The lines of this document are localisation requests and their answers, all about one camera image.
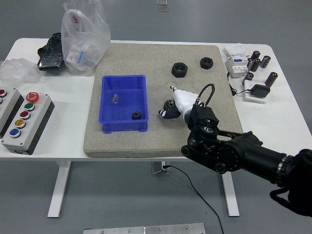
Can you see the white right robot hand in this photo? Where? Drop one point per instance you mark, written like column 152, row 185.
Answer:
column 185, row 100

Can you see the white table leg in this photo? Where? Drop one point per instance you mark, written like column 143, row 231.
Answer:
column 231, row 200
column 57, row 195

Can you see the crumpled clear plastic bag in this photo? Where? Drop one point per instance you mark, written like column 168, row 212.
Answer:
column 17, row 72

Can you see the long black cylindrical capacitor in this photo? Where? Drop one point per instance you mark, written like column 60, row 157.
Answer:
column 271, row 78

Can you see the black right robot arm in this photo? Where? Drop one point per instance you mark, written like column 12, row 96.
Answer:
column 231, row 156

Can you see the grey five-button control box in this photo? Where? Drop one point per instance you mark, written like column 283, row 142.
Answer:
column 24, row 136

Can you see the blue plastic box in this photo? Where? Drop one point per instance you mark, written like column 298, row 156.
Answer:
column 131, row 102

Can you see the silver metal plate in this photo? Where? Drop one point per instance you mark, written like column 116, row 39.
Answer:
column 143, row 229

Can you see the clear floor fixture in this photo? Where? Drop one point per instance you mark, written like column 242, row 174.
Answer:
column 162, row 6

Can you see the metal bracket under table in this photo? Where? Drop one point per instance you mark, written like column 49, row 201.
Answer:
column 157, row 168

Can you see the grey-brown felt mat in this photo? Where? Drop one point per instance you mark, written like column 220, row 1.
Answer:
column 122, row 143

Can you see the large black hex nut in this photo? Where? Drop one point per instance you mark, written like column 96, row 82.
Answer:
column 173, row 70

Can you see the small black hex nut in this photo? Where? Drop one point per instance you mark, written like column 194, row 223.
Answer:
column 202, row 64

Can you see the grey control box, red button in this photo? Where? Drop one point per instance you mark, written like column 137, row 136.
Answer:
column 9, row 102

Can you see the small clear packet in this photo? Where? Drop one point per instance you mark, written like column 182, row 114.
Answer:
column 114, row 99

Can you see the large black gear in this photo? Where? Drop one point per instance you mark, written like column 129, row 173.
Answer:
column 167, row 104

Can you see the small black gear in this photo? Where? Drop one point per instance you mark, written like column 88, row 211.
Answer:
column 136, row 115

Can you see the white circuit breaker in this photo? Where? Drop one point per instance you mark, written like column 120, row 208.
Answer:
column 235, row 67

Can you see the black power adapter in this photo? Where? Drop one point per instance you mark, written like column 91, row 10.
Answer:
column 260, row 90

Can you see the white plastic bag with boxes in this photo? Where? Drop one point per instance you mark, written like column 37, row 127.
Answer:
column 83, row 48

